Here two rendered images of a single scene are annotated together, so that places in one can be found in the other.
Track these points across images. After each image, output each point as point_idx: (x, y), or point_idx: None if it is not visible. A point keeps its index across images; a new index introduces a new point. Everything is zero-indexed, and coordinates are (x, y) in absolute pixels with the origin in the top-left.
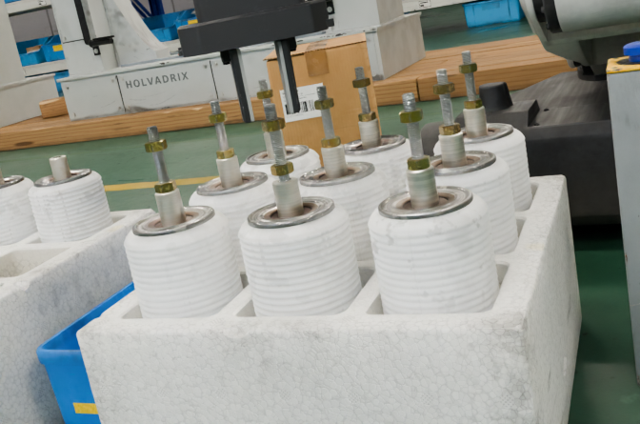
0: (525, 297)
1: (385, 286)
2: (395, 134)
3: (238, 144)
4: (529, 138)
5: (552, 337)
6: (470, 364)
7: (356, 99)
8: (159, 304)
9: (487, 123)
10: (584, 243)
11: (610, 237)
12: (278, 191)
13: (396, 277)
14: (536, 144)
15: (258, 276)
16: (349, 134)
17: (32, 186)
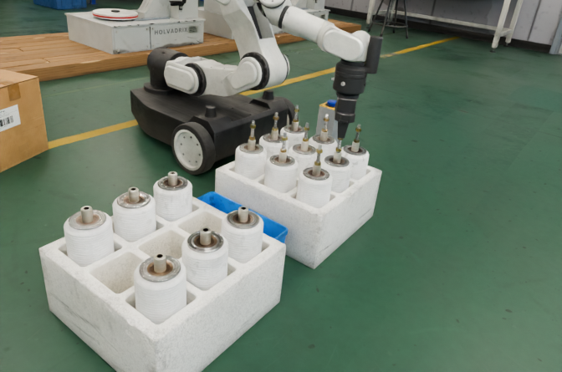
0: (368, 165)
1: (356, 172)
2: (270, 133)
3: None
4: (234, 125)
5: None
6: (375, 181)
7: (34, 112)
8: (327, 198)
9: (219, 122)
10: (232, 159)
11: (234, 155)
12: (340, 155)
13: (361, 169)
14: (236, 127)
15: (344, 180)
16: (30, 134)
17: (170, 191)
